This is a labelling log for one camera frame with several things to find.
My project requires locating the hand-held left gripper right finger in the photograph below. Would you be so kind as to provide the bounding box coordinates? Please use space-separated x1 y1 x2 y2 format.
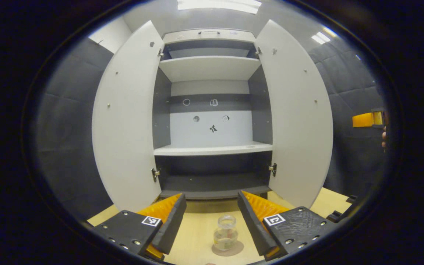
238 190 339 261

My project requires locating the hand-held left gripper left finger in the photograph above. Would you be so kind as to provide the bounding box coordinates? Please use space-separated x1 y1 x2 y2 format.
92 193 187 262

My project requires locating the round brown coaster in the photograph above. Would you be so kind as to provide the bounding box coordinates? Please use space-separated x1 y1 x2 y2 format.
211 239 244 257

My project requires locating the clear glass bottle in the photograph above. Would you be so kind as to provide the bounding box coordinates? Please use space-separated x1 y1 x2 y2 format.
213 215 239 251

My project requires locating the grey cabinet door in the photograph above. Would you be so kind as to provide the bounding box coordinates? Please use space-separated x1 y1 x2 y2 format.
92 20 165 213
255 19 334 209

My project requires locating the small black stand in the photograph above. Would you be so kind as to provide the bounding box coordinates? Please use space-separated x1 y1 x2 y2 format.
326 194 358 223

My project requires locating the large ceiling light panel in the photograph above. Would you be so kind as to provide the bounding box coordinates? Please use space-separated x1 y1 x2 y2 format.
177 0 262 14

